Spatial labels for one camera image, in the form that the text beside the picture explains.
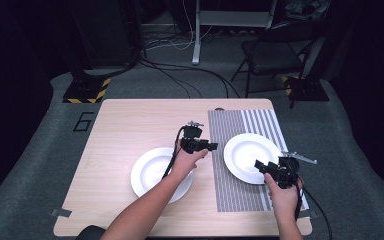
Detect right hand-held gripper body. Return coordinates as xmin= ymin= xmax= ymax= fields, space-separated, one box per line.
xmin=273 ymin=151 xmax=318 ymax=189

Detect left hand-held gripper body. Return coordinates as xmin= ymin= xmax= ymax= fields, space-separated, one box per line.
xmin=179 ymin=120 xmax=211 ymax=154

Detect white dinner plate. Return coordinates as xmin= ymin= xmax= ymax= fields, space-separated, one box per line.
xmin=130 ymin=147 xmax=194 ymax=205
xmin=223 ymin=133 xmax=283 ymax=185

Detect person's left hand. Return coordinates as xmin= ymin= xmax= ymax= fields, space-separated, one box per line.
xmin=171 ymin=139 xmax=209 ymax=181

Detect person's right hand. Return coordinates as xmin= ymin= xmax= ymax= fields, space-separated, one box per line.
xmin=263 ymin=173 xmax=304 ymax=216

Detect grey striped placemat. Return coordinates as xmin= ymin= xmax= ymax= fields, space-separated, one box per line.
xmin=207 ymin=108 xmax=310 ymax=213

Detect hazard-striped black stand base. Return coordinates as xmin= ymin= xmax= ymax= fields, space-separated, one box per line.
xmin=281 ymin=75 xmax=331 ymax=102
xmin=62 ymin=77 xmax=112 ymax=104

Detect white metal stand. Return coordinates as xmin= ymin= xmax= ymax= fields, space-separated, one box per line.
xmin=191 ymin=0 xmax=278 ymax=66

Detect black folding chair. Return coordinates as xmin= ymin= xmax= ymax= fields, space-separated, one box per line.
xmin=230 ymin=21 xmax=318 ymax=99

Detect black cabinet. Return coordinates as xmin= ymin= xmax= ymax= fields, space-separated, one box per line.
xmin=68 ymin=0 xmax=145 ymax=69

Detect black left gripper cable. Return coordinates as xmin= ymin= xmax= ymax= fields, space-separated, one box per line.
xmin=161 ymin=125 xmax=186 ymax=180

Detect black cable beside table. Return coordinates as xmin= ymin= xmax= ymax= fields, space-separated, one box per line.
xmin=301 ymin=186 xmax=334 ymax=240

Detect black floor cables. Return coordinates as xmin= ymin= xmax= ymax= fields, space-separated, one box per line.
xmin=137 ymin=57 xmax=242 ymax=100

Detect white floor cable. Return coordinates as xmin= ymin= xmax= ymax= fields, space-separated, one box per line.
xmin=145 ymin=0 xmax=215 ymax=52

